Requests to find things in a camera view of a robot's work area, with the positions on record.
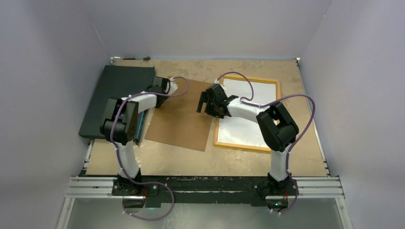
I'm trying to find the dark blue flat box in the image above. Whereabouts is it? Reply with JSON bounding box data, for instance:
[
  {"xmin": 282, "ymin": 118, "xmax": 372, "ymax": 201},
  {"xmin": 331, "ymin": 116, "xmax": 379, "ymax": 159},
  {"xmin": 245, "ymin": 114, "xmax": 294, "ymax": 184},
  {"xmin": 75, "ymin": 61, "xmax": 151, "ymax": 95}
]
[{"xmin": 78, "ymin": 65, "xmax": 156, "ymax": 139}]

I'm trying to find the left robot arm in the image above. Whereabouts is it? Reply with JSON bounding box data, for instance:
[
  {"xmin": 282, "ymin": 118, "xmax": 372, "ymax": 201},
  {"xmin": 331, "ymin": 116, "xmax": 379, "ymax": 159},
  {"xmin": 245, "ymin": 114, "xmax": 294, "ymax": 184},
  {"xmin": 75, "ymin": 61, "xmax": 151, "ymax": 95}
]
[{"xmin": 100, "ymin": 77, "xmax": 178, "ymax": 195}]

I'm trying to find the yellow picture frame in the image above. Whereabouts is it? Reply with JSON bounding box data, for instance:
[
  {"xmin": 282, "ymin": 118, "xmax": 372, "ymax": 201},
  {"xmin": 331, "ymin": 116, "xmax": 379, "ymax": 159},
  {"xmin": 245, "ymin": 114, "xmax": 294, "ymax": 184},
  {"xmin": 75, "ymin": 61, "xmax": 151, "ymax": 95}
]
[{"xmin": 213, "ymin": 75, "xmax": 282, "ymax": 154}]

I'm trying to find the building and sky photo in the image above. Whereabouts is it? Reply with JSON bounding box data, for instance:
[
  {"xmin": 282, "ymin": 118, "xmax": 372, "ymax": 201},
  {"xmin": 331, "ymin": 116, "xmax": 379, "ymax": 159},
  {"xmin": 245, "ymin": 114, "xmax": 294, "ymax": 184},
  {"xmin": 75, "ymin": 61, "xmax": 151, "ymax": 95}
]
[{"xmin": 217, "ymin": 79, "xmax": 278, "ymax": 148}]

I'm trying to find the aluminium rail frame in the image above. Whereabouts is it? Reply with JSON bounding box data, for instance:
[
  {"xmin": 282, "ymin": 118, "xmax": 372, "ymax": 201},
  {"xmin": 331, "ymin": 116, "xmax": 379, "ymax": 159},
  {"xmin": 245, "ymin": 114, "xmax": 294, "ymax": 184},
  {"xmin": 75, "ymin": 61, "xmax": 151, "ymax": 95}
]
[{"xmin": 57, "ymin": 177, "xmax": 353, "ymax": 229}]

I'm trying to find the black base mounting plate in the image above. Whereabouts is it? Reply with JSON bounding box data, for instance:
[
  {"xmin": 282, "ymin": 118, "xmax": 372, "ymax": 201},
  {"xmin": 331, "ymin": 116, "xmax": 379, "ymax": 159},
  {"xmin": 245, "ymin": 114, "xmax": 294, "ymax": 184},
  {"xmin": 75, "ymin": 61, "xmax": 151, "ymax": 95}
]
[{"xmin": 112, "ymin": 175, "xmax": 298, "ymax": 208}]

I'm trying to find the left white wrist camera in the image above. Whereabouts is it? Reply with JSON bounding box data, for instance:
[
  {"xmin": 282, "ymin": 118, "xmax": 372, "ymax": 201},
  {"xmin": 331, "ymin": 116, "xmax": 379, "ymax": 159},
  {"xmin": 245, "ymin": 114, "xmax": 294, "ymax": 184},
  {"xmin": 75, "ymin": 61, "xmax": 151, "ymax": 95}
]
[{"xmin": 167, "ymin": 81, "xmax": 179, "ymax": 95}]

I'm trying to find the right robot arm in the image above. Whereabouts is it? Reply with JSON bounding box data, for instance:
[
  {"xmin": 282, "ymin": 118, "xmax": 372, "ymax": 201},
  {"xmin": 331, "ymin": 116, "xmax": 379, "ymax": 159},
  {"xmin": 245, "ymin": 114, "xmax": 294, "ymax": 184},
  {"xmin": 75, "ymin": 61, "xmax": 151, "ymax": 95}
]
[{"xmin": 196, "ymin": 83, "xmax": 299, "ymax": 194}]

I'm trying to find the brown backing board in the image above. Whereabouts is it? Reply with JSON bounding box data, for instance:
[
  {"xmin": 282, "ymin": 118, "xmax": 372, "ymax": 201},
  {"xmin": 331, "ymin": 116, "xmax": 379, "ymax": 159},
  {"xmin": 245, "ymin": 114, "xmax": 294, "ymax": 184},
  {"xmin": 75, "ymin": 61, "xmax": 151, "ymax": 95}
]
[{"xmin": 145, "ymin": 79, "xmax": 213, "ymax": 151}]

